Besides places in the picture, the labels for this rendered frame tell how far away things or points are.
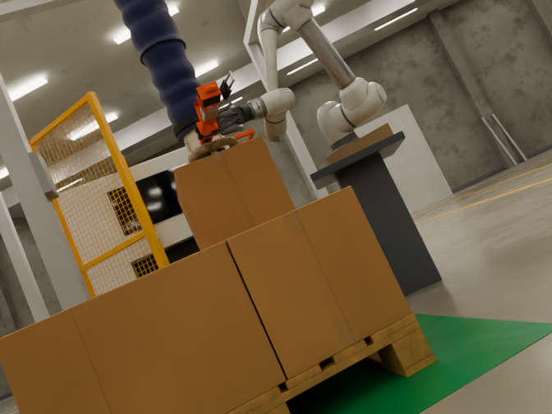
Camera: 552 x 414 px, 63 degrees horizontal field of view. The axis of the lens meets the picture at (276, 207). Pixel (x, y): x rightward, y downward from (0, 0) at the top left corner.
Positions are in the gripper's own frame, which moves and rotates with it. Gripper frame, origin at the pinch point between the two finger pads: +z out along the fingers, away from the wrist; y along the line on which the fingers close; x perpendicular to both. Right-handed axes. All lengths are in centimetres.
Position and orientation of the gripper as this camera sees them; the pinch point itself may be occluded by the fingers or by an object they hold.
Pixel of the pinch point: (208, 127)
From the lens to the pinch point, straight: 199.7
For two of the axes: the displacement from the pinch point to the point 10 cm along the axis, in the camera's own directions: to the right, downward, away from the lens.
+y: 4.2, 9.0, -1.0
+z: -8.9, 3.9, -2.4
